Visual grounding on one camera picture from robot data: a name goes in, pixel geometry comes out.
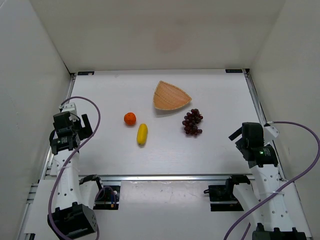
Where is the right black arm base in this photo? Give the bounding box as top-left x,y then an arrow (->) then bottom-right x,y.
203,174 -> 251,212

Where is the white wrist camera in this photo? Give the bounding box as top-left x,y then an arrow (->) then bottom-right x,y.
263,122 -> 279,143
59,102 -> 77,115

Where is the aluminium frame rail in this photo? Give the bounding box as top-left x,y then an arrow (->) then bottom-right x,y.
99,174 -> 231,182
17,72 -> 77,240
244,68 -> 313,238

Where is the left black corner bracket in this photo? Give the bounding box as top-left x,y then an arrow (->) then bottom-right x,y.
77,71 -> 95,76

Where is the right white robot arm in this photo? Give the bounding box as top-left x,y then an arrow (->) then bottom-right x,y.
226,122 -> 307,240

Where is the right black corner bracket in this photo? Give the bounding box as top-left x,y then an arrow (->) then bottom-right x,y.
225,69 -> 243,74

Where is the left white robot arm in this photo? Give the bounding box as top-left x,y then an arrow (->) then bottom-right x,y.
47,110 -> 102,240

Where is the purple fake grape bunch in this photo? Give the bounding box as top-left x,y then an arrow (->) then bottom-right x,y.
182,108 -> 204,136

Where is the yellow fake mango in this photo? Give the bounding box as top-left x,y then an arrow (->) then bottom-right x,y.
136,123 -> 148,145

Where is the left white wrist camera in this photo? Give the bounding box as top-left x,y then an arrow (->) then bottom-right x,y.
59,102 -> 77,115

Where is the right aluminium frame rail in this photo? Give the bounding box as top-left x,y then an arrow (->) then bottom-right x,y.
244,68 -> 313,238

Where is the left aluminium frame rail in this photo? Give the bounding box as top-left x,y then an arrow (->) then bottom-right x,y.
17,72 -> 77,240

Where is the woven wicker fruit bowl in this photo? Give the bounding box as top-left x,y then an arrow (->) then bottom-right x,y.
153,80 -> 192,111

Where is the orange fake tangerine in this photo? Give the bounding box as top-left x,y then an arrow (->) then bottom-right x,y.
123,112 -> 137,126

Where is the black corner bracket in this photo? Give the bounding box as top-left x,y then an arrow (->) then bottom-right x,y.
225,69 -> 243,74
77,71 -> 95,76

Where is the front aluminium frame rail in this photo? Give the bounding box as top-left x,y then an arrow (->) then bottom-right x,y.
99,174 -> 231,182

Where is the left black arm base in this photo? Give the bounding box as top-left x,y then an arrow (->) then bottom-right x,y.
93,185 -> 121,210

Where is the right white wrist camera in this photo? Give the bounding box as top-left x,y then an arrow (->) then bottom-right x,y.
263,122 -> 279,143

